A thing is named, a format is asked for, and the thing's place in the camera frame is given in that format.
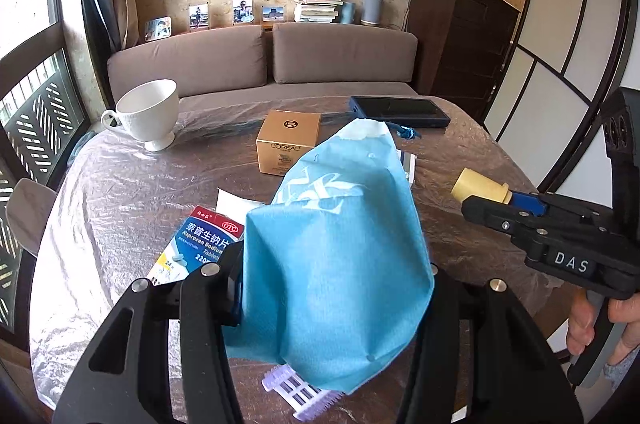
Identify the white footed cup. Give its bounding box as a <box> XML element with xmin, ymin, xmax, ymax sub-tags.
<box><xmin>100</xmin><ymin>78</ymin><xmax>180</xmax><ymax>153</ymax></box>

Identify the black framed sliding partition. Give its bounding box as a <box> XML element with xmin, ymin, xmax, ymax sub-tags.
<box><xmin>481</xmin><ymin>0</ymin><xmax>634</xmax><ymax>195</ymax></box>

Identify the person's right hand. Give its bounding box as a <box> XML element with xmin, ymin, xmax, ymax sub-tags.
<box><xmin>566</xmin><ymin>289</ymin><xmax>640</xmax><ymax>367</ymax></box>

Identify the yellow tape roll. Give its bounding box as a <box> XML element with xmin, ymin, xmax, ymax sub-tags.
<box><xmin>450</xmin><ymin>168</ymin><xmax>511</xmax><ymax>205</ymax></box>

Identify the blue braided cord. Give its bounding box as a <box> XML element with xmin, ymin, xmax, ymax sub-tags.
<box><xmin>392</xmin><ymin>124</ymin><xmax>422</xmax><ymax>143</ymax></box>

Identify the red and blue medicine box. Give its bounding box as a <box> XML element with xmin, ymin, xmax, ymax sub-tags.
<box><xmin>145</xmin><ymin>205</ymin><xmax>246</xmax><ymax>287</ymax></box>

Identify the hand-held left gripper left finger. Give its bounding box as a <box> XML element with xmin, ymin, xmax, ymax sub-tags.
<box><xmin>52</xmin><ymin>240</ymin><xmax>246</xmax><ymax>424</ymax></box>

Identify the grey cylinder speaker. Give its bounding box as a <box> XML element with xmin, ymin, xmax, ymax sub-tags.
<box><xmin>361</xmin><ymin>0</ymin><xmax>384</xmax><ymax>27</ymax></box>

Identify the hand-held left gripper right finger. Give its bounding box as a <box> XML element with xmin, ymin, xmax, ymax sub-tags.
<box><xmin>400</xmin><ymin>263</ymin><xmax>584</xmax><ymax>424</ymax></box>

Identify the grey chair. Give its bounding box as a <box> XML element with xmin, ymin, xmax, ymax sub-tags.
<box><xmin>7</xmin><ymin>177</ymin><xmax>59</xmax><ymax>255</ymax></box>

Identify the stack of books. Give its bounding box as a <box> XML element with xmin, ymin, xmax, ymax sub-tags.
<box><xmin>292</xmin><ymin>0</ymin><xmax>346</xmax><ymax>25</ymax></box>

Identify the dark wooden cabinet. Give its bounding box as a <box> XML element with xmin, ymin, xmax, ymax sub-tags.
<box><xmin>406</xmin><ymin>0</ymin><xmax>521</xmax><ymax>105</ymax></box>

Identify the blue fabric bag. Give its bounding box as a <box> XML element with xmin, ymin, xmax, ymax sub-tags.
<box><xmin>222</xmin><ymin>120</ymin><xmax>436</xmax><ymax>397</ymax></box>

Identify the phone in blue case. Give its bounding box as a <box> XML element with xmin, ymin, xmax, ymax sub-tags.
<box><xmin>348</xmin><ymin>96</ymin><xmax>452</xmax><ymax>130</ymax></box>

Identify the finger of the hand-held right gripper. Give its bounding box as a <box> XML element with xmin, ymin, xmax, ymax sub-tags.
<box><xmin>461</xmin><ymin>196</ymin><xmax>551</xmax><ymax>255</ymax></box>
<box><xmin>509</xmin><ymin>191</ymin><xmax>615</xmax><ymax>227</ymax></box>

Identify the black lattice window guard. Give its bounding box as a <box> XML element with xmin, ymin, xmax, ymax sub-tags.
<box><xmin>0</xmin><ymin>48</ymin><xmax>92</xmax><ymax>305</ymax></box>

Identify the gold cardboard box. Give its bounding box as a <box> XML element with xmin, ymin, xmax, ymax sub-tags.
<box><xmin>256</xmin><ymin>109</ymin><xmax>322</xmax><ymax>177</ymax></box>

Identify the brown sofa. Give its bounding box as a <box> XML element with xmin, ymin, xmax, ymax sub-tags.
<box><xmin>106</xmin><ymin>22</ymin><xmax>421</xmax><ymax>115</ymax></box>

